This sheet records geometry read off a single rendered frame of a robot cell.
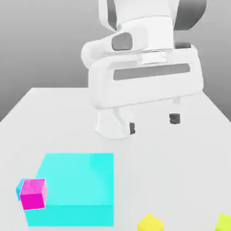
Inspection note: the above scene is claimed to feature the small magenta cube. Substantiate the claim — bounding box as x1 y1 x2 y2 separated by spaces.
19 178 48 211

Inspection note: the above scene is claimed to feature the small lime cube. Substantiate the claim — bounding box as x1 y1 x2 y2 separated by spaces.
215 212 231 231

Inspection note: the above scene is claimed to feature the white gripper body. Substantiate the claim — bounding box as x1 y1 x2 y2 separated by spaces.
88 44 205 111

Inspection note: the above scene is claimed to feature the small yellow cube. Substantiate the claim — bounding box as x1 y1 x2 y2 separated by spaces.
137 213 165 231

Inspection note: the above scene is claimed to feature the large cyan box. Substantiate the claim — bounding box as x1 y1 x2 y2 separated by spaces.
24 152 115 227

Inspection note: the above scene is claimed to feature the small blue cube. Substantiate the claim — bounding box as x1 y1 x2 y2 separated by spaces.
15 178 33 201

